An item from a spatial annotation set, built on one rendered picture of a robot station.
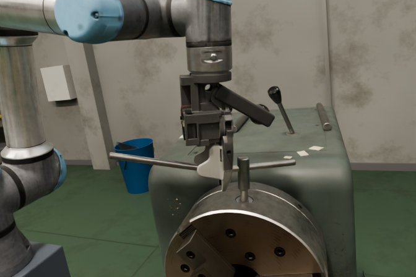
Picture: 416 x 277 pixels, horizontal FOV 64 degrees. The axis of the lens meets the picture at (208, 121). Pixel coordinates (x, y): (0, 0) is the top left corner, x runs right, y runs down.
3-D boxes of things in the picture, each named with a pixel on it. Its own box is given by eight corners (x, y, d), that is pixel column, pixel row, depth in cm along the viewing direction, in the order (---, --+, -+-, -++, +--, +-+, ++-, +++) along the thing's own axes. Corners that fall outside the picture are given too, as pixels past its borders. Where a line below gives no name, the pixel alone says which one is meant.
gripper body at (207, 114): (182, 136, 61) (178, 72, 58) (228, 133, 63) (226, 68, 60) (186, 150, 54) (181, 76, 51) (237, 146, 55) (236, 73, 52)
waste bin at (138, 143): (168, 179, 401) (160, 133, 388) (147, 197, 361) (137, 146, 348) (134, 178, 421) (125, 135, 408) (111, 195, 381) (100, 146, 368)
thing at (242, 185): (248, 209, 64) (247, 154, 61) (251, 215, 62) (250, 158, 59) (237, 211, 64) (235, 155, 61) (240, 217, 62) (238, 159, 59)
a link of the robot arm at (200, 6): (191, -21, 57) (238, -26, 53) (194, 45, 60) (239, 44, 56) (167, -27, 50) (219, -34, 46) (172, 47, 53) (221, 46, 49)
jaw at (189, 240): (224, 269, 66) (182, 227, 66) (241, 257, 64) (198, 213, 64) (208, 313, 56) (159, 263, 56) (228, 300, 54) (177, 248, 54)
